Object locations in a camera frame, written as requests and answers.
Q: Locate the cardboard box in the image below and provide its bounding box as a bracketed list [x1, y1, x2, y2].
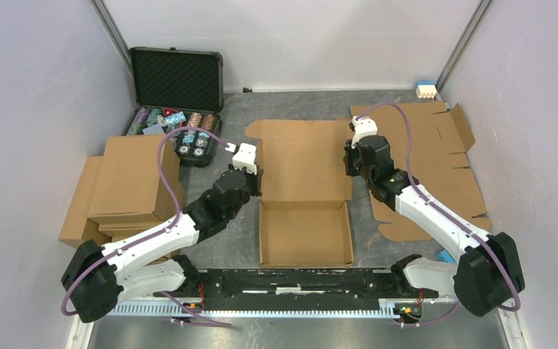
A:
[88, 135, 179, 225]
[246, 119, 354, 268]
[59, 156, 161, 247]

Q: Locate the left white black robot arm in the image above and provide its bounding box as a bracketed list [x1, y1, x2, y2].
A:
[61, 163, 263, 323]

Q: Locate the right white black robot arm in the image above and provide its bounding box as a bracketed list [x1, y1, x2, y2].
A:
[344, 135, 525, 317]

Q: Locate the stack of flat cardboard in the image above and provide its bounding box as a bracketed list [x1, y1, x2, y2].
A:
[350, 101, 491, 230]

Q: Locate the white blue block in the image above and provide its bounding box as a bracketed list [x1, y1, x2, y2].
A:
[415, 81, 438, 100]

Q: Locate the black poker chip case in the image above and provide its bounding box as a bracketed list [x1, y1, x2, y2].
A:
[125, 47, 225, 167]

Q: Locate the blue green white card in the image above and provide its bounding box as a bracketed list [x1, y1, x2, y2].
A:
[436, 250, 456, 264]

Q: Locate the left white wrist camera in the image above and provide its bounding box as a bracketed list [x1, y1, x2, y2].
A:
[225, 143, 259, 175]

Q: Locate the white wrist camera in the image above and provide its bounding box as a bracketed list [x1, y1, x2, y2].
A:
[225, 143, 259, 175]
[350, 116, 378, 148]

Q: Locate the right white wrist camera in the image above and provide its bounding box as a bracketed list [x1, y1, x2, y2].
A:
[350, 116, 378, 148]

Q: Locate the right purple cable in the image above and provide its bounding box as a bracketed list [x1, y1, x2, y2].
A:
[355, 101, 522, 313]

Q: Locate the purple cable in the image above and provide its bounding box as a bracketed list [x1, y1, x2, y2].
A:
[355, 101, 522, 313]
[60, 126, 232, 317]

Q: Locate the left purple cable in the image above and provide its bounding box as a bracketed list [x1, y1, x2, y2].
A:
[60, 126, 232, 317]

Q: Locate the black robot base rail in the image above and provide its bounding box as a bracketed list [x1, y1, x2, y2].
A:
[171, 268, 439, 311]

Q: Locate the white toothed cable duct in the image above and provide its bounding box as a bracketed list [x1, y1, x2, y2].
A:
[108, 300, 400, 320]

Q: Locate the right aluminium corner post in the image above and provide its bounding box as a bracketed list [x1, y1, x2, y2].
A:
[436, 0, 494, 92]

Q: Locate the aluminium corner post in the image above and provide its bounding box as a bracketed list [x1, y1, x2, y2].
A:
[89, 0, 132, 74]
[436, 0, 494, 92]

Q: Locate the left aluminium corner post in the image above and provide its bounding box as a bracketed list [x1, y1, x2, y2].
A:
[89, 0, 132, 74]

